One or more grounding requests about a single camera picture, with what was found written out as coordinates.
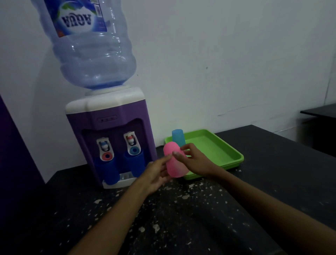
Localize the red ring dispenser tap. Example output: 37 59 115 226
96 137 115 162

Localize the person's left hand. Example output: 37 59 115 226
137 154 174 196

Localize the person's right hand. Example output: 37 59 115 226
172 143 220 179

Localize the blue plastic cup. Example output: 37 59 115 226
172 129 186 147

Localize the purple white water dispenser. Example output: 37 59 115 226
65 85 158 189

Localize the pink plastic cup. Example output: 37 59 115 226
163 142 189 178

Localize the person's right forearm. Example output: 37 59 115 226
209 168 336 255

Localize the person's left forearm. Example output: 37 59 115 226
68 182 149 255

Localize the blue ring dispenser tap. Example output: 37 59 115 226
124 132 141 156

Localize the black side table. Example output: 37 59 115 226
300 103 336 157

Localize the green plastic tray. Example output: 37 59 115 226
164 129 244 181

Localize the large clear blue water bottle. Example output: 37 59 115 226
31 0 137 90

